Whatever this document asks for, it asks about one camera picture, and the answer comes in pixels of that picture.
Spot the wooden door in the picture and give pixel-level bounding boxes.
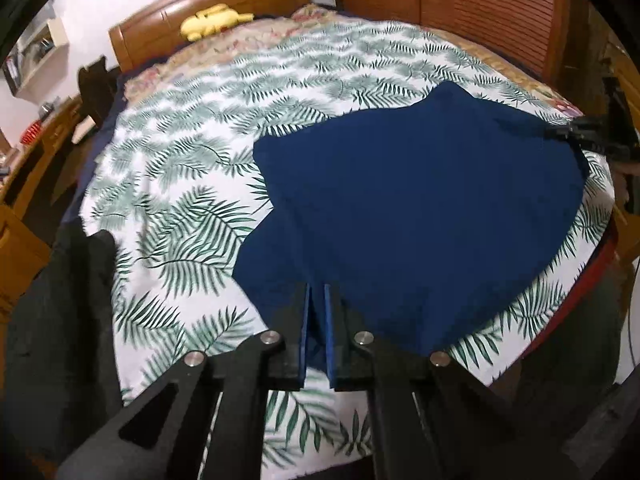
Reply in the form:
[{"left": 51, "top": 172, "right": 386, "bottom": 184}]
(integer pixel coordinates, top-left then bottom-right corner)
[{"left": 565, "top": 0, "right": 640, "bottom": 126}]

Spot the yellow plush toy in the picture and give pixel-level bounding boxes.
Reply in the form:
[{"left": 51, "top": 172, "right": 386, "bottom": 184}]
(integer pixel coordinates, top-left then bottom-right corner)
[{"left": 179, "top": 3, "right": 257, "bottom": 42}]

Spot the wooden desk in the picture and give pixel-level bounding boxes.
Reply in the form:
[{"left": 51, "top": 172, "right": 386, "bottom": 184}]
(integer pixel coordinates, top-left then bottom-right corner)
[{"left": 0, "top": 94, "right": 85, "bottom": 313}]

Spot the wooden headboard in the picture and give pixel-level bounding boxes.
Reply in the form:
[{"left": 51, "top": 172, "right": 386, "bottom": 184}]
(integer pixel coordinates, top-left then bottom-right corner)
[{"left": 108, "top": 0, "right": 312, "bottom": 72}]

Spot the tan woven bed mat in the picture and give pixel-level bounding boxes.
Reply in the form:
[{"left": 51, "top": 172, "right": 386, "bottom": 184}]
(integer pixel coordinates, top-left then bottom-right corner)
[{"left": 447, "top": 29, "right": 587, "bottom": 117}]

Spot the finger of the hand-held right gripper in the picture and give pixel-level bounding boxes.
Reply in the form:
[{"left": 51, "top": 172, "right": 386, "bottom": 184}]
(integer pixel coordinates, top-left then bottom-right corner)
[
  {"left": 544, "top": 126, "right": 608, "bottom": 154},
  {"left": 566, "top": 115, "right": 608, "bottom": 134}
]

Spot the dark chair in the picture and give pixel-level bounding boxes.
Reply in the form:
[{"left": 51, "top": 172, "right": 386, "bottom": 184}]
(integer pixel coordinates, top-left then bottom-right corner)
[{"left": 76, "top": 54, "right": 122, "bottom": 127}]

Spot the navy blue suit jacket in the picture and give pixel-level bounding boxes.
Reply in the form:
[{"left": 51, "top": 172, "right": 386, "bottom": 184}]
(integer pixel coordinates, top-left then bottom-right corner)
[{"left": 232, "top": 81, "right": 590, "bottom": 361}]

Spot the black cloth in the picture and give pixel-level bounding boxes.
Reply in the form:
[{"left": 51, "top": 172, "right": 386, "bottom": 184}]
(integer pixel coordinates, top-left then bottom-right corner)
[{"left": 0, "top": 229, "right": 124, "bottom": 463}]

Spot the leaf print bed sheet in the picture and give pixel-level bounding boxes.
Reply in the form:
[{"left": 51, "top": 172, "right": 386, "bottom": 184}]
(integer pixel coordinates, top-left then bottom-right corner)
[{"left": 79, "top": 19, "right": 617, "bottom": 472}]

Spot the white wall shelf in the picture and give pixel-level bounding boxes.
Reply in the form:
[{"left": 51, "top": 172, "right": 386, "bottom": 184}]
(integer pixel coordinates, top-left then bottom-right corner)
[{"left": 2, "top": 14, "right": 69, "bottom": 97}]

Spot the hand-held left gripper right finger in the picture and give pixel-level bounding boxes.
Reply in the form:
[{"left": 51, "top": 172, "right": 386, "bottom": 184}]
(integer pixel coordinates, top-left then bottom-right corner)
[{"left": 324, "top": 283, "right": 581, "bottom": 480}]

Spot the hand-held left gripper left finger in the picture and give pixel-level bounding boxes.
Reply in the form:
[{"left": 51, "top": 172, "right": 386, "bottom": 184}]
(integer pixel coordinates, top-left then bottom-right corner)
[{"left": 57, "top": 282, "right": 312, "bottom": 480}]

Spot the floral quilt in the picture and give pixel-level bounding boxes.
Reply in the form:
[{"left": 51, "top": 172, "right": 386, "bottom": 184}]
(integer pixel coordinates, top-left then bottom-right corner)
[{"left": 121, "top": 4, "right": 343, "bottom": 102}]

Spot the dark green cloth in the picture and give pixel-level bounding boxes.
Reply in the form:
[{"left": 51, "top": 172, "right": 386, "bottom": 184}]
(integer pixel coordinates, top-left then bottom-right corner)
[{"left": 482, "top": 267, "right": 626, "bottom": 461}]

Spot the navy blue bed cover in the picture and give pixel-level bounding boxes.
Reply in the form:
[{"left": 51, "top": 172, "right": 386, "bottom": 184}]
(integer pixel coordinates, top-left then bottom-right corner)
[{"left": 59, "top": 70, "right": 132, "bottom": 233}]

